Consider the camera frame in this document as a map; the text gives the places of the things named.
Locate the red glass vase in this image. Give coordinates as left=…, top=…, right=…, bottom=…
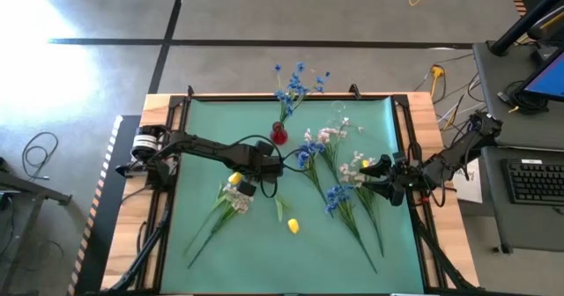
left=269, top=121, right=290, bottom=146

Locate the black table frame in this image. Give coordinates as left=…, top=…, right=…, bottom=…
left=99, top=84, right=481, bottom=296

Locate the black monitor pole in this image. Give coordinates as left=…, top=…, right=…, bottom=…
left=488, top=0, right=564, bottom=57

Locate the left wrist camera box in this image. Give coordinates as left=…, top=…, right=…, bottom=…
left=255, top=140, right=275, bottom=157

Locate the black coiled floor cable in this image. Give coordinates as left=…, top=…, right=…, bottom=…
left=20, top=130, right=61, bottom=181

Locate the black metal stand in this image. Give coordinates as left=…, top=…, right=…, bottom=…
left=0, top=154, right=74, bottom=296

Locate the pink artificial flower stem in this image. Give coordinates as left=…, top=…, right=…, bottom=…
left=187, top=181, right=256, bottom=270
left=338, top=150, right=385, bottom=258
left=302, top=116, right=366, bottom=185

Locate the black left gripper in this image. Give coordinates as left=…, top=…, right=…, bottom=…
left=239, top=152, right=286, bottom=197

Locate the grey desk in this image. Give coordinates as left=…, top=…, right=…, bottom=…
left=471, top=40, right=564, bottom=152
left=479, top=145, right=564, bottom=255

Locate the computer monitor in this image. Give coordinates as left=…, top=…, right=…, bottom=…
left=519, top=44, right=564, bottom=103

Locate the black keyboard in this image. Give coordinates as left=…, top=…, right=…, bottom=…
left=501, top=157, right=564, bottom=207

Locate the white paper sheet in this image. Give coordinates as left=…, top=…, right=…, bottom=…
left=451, top=159, right=485, bottom=204

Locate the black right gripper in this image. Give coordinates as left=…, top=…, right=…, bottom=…
left=359, top=153, right=419, bottom=207

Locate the clear glass vase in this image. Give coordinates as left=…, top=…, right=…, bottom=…
left=328, top=100, right=349, bottom=119

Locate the black striped-edge floor mat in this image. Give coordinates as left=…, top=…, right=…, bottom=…
left=65, top=114, right=142, bottom=296

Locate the green table mat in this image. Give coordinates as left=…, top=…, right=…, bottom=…
left=159, top=97, right=425, bottom=295

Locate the blue artificial flower stem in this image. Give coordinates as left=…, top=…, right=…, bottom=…
left=271, top=61, right=331, bottom=128
left=295, top=140, right=336, bottom=218
left=324, top=183, right=379, bottom=275

